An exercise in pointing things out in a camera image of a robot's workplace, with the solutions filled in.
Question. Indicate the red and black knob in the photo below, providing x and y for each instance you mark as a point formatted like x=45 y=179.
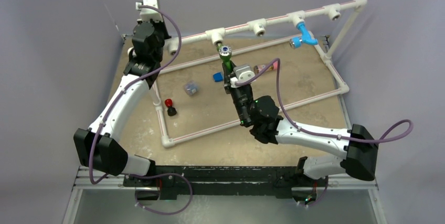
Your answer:
x=171 y=111

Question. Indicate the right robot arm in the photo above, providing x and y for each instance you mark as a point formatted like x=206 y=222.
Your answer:
x=351 y=151

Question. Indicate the blue cube block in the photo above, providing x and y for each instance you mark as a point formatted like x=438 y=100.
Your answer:
x=218 y=77

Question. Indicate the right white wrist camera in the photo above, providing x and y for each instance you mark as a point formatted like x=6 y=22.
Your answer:
x=242 y=73

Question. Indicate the green water faucet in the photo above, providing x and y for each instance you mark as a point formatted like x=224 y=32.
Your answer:
x=225 y=54

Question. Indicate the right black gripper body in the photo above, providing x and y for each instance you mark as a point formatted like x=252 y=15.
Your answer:
x=241 y=99

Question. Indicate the blue water faucet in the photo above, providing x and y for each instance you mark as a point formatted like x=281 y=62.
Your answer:
x=304 y=38

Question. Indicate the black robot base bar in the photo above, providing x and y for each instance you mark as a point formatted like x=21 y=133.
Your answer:
x=282 y=182

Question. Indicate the aluminium table frame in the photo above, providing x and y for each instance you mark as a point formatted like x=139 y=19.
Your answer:
x=303 y=75

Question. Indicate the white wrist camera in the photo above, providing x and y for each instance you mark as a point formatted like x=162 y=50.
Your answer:
x=147 y=14
x=242 y=73

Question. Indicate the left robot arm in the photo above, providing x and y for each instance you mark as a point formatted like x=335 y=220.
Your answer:
x=98 y=145

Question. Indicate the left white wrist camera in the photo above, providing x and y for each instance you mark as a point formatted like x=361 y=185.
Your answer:
x=147 y=14

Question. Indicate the pink capped small bottle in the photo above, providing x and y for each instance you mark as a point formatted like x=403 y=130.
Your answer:
x=266 y=67

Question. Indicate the white PVC pipe frame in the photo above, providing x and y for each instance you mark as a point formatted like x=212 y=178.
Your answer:
x=258 y=27

